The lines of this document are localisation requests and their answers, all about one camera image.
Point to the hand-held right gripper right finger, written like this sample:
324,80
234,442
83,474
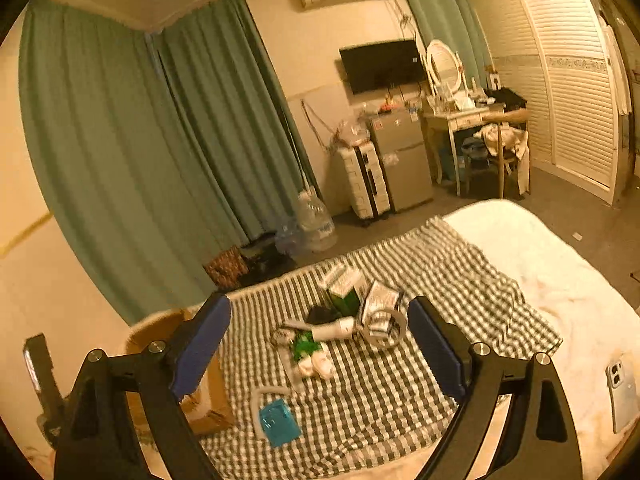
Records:
435,350

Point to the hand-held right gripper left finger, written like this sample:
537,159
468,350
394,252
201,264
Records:
200,350

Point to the cardboard box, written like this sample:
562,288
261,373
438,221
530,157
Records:
145,332

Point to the white curved strip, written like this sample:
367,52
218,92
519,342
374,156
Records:
255,396

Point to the green white carton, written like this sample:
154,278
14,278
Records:
345,295

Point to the teal packet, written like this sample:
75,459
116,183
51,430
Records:
277,422

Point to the green white checkered cloth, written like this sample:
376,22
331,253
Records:
375,400

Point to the brown patterned bag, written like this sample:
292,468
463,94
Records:
225,266

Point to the black floor bag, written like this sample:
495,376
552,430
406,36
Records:
267,260

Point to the white bed blanket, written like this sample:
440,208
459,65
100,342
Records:
550,285

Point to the crushed clear water jug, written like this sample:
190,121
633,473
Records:
290,240

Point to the large clear water jug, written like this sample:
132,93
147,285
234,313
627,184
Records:
316,220

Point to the white suitcase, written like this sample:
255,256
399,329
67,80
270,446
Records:
360,180

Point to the silver small fridge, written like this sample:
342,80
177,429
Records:
402,160

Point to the white smartphone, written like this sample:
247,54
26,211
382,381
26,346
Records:
622,395

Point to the white pole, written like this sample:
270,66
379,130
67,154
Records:
307,182

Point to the wooden chair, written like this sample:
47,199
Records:
502,160

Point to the cream cloth on chair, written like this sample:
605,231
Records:
507,137

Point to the white dressing table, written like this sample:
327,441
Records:
460,119

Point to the clear plastic bag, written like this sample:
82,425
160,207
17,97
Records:
352,132

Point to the wide green curtain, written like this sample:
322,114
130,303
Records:
100,135

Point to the narrow green curtain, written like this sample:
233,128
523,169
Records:
215,110

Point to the black bag on table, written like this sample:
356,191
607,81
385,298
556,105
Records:
505,97

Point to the white oval vanity mirror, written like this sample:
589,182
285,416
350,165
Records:
445,65

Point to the white louvred wardrobe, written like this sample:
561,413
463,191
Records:
575,85

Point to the green curtain beside wardrobe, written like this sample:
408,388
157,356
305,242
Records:
440,5

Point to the black wall television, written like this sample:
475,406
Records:
380,66

